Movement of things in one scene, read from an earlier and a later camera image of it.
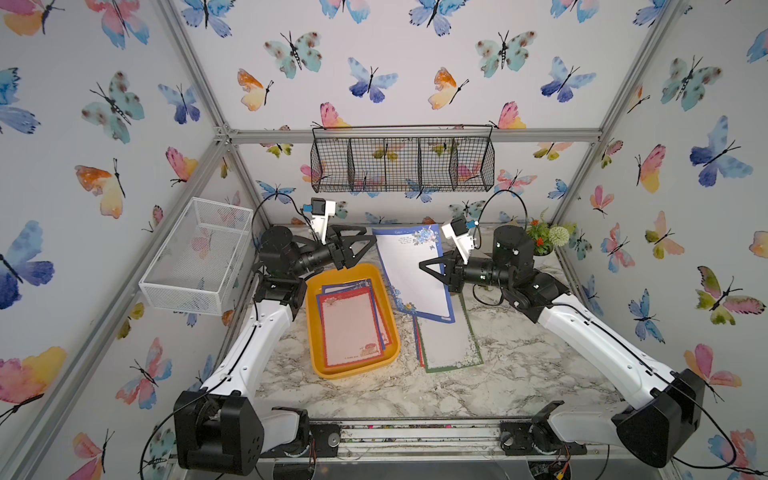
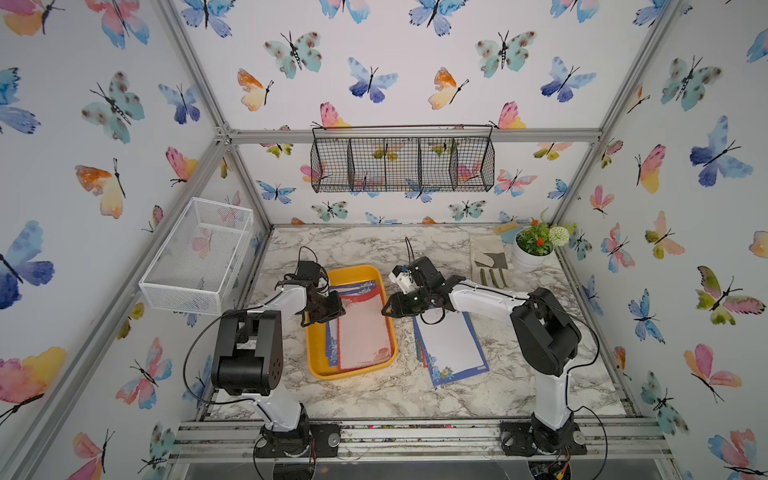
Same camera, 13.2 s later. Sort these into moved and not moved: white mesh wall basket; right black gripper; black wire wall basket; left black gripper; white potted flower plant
Moved: right black gripper; left black gripper
Not moved: white potted flower plant; black wire wall basket; white mesh wall basket
